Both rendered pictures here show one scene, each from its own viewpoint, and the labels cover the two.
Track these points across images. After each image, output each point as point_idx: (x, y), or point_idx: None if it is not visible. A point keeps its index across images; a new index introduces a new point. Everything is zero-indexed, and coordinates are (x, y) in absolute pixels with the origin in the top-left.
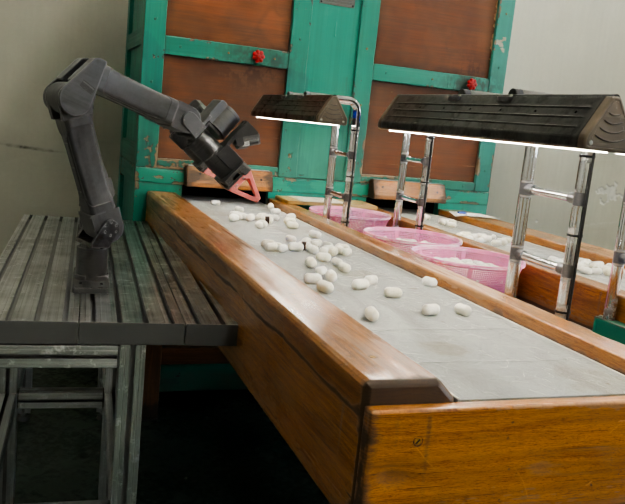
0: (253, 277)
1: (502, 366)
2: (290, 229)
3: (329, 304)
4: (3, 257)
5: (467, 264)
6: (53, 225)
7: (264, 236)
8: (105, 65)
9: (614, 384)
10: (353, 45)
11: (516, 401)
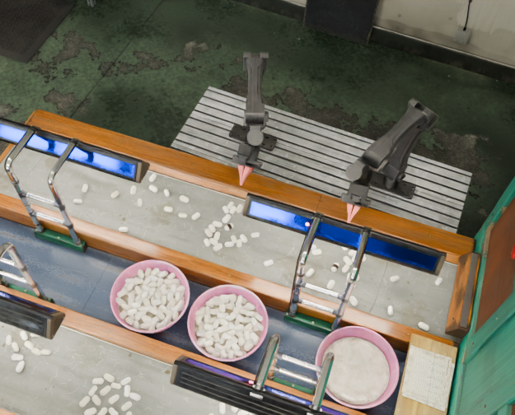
0: (150, 144)
1: (30, 165)
2: (306, 270)
3: (100, 145)
4: (316, 123)
5: (128, 267)
6: (422, 174)
7: (278, 232)
8: (243, 58)
9: None
10: None
11: (11, 145)
